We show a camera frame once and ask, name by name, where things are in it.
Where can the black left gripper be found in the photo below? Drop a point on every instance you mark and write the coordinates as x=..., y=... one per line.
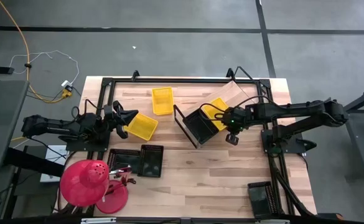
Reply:
x=110, y=117

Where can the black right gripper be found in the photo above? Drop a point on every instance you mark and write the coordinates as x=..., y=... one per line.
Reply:
x=235, y=118

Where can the yellow plastic basket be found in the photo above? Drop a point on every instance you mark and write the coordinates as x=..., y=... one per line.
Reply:
x=142, y=127
x=162, y=101
x=217, y=107

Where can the black plastic basket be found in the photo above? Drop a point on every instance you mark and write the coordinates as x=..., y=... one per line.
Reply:
x=122, y=160
x=200, y=127
x=150, y=161
x=261, y=199

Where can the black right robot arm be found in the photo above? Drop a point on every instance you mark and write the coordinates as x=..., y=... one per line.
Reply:
x=293, y=109

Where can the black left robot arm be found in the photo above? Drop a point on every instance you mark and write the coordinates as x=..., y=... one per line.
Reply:
x=51, y=126

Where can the yellow plug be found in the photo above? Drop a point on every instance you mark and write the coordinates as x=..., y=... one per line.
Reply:
x=66, y=92

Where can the white power adapter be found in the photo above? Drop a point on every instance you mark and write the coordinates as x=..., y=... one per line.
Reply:
x=66, y=83

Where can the white paper sheet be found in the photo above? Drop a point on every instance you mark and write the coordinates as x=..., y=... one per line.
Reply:
x=55, y=155

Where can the large red round lamp shade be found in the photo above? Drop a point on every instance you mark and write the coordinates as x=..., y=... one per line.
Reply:
x=79, y=186

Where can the small red round disc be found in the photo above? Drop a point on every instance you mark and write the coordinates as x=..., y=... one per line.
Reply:
x=114, y=200

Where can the black support beam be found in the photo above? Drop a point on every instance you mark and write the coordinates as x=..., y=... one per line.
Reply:
x=32, y=161

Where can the grey side table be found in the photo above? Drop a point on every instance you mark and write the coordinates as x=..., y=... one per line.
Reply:
x=1, y=124

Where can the grey metal table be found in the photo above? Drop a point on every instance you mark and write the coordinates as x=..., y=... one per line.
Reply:
x=360, y=130

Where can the black aluminium rig frame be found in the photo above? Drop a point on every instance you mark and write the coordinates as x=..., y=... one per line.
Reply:
x=188, y=80

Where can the silver bracket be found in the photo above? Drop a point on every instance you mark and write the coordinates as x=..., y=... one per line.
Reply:
x=98, y=220
x=272, y=221

